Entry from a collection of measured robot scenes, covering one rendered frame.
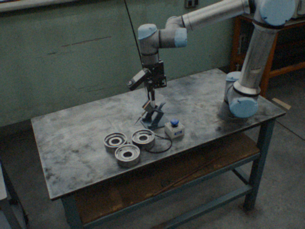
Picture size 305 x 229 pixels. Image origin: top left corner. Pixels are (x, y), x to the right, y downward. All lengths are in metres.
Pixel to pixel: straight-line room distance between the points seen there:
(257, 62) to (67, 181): 0.89
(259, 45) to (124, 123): 0.73
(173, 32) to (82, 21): 1.64
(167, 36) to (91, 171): 0.63
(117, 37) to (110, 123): 1.49
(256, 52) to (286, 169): 1.46
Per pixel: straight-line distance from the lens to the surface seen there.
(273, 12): 1.15
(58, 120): 1.60
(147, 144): 1.30
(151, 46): 1.19
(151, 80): 1.26
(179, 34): 1.18
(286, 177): 2.46
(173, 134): 1.36
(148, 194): 1.47
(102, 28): 2.80
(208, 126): 1.46
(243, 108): 1.31
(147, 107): 1.33
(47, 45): 2.74
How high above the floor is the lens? 1.67
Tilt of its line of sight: 35 degrees down
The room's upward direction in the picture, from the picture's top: 3 degrees counter-clockwise
